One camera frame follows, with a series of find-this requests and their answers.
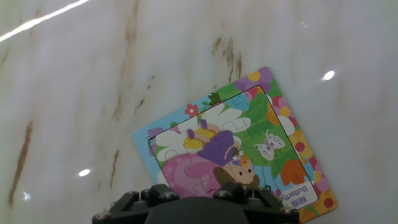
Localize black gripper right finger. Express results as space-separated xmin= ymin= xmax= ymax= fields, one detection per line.
xmin=213 ymin=182 xmax=300 ymax=224

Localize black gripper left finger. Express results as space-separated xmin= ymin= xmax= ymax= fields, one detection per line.
xmin=92 ymin=183 xmax=180 ymax=224

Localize colourful butterfly puzzle board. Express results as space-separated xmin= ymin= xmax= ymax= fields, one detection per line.
xmin=132 ymin=67 xmax=339 ymax=224

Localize marble pattern board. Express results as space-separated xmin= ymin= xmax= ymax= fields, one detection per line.
xmin=0 ymin=0 xmax=398 ymax=224

